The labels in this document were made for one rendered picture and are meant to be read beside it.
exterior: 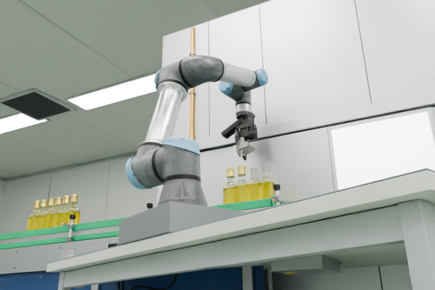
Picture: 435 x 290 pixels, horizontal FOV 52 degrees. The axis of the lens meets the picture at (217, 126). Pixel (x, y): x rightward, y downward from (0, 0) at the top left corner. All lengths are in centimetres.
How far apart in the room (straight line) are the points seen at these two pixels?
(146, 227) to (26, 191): 669
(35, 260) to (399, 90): 188
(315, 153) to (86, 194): 528
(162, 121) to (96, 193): 533
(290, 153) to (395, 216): 129
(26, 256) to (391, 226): 199
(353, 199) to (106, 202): 598
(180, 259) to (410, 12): 157
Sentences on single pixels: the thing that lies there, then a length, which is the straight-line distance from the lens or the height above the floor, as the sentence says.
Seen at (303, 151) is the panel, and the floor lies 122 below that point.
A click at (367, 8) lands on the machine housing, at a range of 235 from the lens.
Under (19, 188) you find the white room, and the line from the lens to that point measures 813.
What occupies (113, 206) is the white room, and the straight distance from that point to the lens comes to 658.
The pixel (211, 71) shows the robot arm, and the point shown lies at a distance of 168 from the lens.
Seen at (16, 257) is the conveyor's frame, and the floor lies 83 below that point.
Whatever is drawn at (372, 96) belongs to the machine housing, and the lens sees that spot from 213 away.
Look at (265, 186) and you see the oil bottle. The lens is 193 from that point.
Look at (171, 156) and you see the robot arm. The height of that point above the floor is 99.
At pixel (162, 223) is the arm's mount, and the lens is 127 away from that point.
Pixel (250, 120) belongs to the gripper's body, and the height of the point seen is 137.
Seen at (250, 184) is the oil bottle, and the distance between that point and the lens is 196.
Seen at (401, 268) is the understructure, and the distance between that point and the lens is 194.
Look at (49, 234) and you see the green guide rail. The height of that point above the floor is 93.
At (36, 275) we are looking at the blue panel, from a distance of 248.
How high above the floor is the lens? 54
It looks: 23 degrees up
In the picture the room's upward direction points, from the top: 1 degrees counter-clockwise
